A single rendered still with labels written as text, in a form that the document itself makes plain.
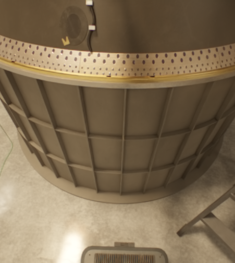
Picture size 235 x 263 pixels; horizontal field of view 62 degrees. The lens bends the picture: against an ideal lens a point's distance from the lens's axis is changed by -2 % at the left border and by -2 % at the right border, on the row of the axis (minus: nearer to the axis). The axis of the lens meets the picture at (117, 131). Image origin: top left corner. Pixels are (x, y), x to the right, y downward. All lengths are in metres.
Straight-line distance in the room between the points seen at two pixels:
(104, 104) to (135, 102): 0.14
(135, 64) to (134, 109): 0.23
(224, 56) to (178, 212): 1.23
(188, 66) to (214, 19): 0.20
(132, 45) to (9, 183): 1.61
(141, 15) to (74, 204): 1.43
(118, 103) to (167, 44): 0.31
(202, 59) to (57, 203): 1.47
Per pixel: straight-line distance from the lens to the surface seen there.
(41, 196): 1.84
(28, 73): 0.90
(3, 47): 1.03
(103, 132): 1.05
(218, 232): 1.48
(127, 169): 1.37
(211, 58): 0.91
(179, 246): 1.70
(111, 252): 1.37
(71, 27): 0.84
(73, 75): 0.80
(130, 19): 0.81
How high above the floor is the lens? 1.62
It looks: 50 degrees down
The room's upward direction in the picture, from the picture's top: 1 degrees clockwise
